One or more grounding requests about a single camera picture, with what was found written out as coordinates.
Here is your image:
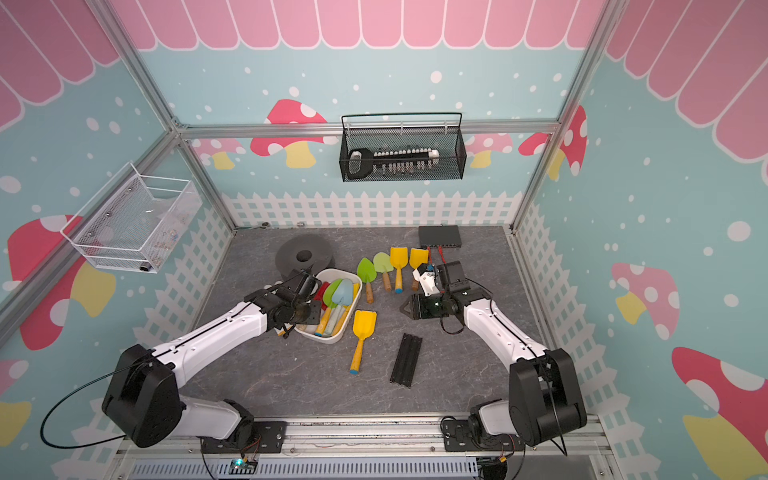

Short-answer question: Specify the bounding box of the yellow plastic shovel blue cap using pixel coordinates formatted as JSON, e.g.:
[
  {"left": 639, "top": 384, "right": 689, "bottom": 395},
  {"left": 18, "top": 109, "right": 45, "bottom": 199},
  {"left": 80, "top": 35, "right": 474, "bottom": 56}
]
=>
[{"left": 390, "top": 247, "right": 408, "bottom": 293}]

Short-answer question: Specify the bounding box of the bright green trowel wooden handle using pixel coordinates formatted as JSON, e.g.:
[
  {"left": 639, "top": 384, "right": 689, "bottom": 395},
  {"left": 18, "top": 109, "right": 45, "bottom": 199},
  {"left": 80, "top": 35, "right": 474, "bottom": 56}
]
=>
[{"left": 357, "top": 257, "right": 377, "bottom": 304}]

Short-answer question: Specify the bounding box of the red trowel wooden handle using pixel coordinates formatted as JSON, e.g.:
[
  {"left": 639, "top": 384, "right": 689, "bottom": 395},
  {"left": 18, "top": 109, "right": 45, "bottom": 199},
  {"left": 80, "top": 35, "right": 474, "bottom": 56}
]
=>
[{"left": 314, "top": 282, "right": 330, "bottom": 309}]

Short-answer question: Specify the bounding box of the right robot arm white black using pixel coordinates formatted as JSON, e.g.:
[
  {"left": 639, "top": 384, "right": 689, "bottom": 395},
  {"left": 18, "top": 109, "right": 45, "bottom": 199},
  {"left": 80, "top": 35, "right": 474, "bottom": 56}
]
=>
[{"left": 401, "top": 261, "right": 588, "bottom": 452}]

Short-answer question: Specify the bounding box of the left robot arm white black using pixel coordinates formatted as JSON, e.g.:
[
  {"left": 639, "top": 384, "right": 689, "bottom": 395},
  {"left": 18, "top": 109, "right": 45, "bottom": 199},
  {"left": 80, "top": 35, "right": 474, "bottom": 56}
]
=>
[{"left": 102, "top": 270, "right": 322, "bottom": 451}]

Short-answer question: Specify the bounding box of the white plastic storage box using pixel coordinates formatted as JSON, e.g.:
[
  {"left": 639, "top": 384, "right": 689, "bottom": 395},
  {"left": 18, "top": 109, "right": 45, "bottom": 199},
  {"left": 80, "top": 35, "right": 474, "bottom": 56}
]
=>
[{"left": 293, "top": 268, "right": 363, "bottom": 344}]

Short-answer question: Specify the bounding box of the light blue plastic shovel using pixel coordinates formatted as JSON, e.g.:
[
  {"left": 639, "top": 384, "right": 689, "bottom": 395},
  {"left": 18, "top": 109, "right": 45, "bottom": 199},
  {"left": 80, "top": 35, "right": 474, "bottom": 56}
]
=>
[{"left": 325, "top": 279, "right": 354, "bottom": 336}]

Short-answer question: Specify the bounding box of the black aluminium extrusion bar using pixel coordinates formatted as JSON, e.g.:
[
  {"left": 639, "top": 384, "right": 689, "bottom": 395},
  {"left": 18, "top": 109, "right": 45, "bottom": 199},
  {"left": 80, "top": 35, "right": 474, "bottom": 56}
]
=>
[{"left": 390, "top": 333, "right": 423, "bottom": 388}]

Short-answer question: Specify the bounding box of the small green circuit board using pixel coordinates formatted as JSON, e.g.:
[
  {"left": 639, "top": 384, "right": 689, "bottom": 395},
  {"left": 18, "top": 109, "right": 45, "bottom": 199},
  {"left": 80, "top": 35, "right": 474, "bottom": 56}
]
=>
[{"left": 228, "top": 458, "right": 258, "bottom": 476}]

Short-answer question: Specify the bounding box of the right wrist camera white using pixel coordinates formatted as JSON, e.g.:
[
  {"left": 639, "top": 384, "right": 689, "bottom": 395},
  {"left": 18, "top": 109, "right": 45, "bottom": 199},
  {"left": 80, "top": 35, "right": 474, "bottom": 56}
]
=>
[{"left": 413, "top": 264, "right": 443, "bottom": 297}]

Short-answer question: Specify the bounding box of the green plastic shovel yellow handle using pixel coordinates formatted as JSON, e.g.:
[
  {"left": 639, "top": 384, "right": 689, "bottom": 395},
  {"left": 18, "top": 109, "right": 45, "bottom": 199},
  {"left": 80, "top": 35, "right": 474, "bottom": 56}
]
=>
[{"left": 315, "top": 279, "right": 342, "bottom": 337}]

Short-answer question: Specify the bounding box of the black network switch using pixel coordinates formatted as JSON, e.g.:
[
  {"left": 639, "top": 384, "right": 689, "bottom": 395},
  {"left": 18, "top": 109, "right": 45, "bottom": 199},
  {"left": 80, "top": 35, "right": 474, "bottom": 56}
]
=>
[{"left": 418, "top": 225, "right": 462, "bottom": 249}]

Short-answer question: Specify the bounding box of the black wire mesh wall basket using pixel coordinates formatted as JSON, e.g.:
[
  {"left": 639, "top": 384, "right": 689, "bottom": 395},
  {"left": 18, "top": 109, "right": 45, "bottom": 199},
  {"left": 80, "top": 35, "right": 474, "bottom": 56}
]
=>
[{"left": 339, "top": 112, "right": 467, "bottom": 182}]

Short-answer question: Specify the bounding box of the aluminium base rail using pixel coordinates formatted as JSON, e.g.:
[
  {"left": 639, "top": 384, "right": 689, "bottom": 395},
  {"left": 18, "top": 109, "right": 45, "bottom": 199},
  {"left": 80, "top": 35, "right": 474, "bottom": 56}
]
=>
[{"left": 105, "top": 413, "right": 621, "bottom": 479}]

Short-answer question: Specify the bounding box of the black socket set rail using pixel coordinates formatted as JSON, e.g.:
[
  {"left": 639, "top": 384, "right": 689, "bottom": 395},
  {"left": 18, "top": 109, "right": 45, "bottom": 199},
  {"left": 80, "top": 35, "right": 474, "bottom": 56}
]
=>
[{"left": 346, "top": 148, "right": 440, "bottom": 180}]

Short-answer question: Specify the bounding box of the white wire mesh wall basket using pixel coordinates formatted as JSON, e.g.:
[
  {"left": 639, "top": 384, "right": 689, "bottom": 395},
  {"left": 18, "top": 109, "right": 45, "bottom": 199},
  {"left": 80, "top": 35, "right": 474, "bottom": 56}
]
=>
[{"left": 60, "top": 163, "right": 203, "bottom": 273}]

